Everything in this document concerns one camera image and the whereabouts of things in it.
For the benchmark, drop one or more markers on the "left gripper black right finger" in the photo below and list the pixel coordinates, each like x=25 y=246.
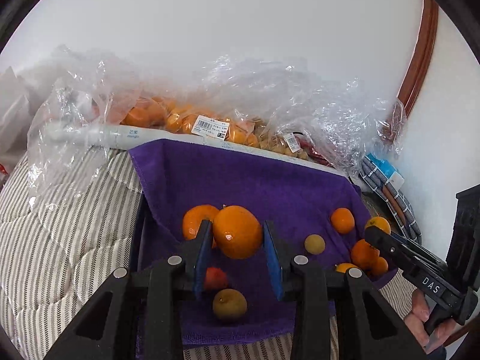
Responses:
x=367 y=326

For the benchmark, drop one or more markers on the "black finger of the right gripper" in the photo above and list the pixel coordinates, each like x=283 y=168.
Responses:
x=404 y=253

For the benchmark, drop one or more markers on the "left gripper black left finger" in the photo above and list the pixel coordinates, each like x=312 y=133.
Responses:
x=145 y=303

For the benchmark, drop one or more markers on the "person's right hand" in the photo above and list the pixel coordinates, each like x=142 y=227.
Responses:
x=416 y=318

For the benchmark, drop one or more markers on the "large orange with stem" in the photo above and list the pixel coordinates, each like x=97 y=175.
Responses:
x=363 y=255

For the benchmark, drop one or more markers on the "blue checked folded cloth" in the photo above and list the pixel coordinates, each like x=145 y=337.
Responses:
x=395 y=200

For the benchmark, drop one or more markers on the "green-yellow fruit centre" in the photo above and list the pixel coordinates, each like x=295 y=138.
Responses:
x=314 y=244

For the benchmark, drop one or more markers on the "green-yellow fruit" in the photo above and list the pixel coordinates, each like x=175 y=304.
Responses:
x=229 y=304
x=314 y=244

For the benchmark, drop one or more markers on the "blue white box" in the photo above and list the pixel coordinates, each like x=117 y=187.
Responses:
x=390 y=172

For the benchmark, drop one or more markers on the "striped bed cover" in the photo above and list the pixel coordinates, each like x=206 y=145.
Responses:
x=55 y=255

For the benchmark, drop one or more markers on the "purple towel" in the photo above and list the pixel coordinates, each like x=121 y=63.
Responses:
x=177 y=176

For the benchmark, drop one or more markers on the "green-yellow fruit front left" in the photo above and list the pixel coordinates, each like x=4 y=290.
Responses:
x=229 y=304

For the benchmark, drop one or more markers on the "small red fruit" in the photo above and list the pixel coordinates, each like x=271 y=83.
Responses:
x=215 y=279

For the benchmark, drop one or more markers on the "clear plastic bag of fruit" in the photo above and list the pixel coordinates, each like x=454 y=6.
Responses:
x=283 y=107

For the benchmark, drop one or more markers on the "white plastic bag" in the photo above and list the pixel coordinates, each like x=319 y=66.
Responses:
x=18 y=106

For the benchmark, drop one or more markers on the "brown wooden frame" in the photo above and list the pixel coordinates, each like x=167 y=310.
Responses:
x=421 y=57

